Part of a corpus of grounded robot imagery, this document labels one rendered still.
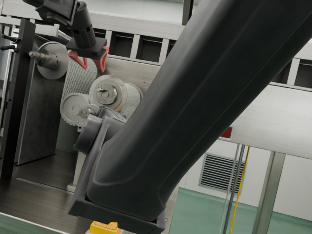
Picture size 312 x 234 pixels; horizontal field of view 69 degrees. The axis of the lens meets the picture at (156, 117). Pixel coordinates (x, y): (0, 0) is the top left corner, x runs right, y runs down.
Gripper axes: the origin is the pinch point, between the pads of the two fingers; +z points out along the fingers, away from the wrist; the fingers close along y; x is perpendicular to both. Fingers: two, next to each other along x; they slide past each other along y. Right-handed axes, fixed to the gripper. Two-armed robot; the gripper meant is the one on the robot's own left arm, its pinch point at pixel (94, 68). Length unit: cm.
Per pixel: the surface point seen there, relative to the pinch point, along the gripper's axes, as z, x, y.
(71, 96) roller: 16.1, -0.8, -13.2
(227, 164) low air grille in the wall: 262, 121, 90
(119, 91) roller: 12.1, 2.8, 5.6
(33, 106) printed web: 22.4, -4.7, -31.0
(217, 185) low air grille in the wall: 283, 95, 82
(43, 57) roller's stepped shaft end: 3.0, 3.7, -22.1
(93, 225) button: 14.7, -40.3, 15.1
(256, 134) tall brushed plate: 43, 20, 62
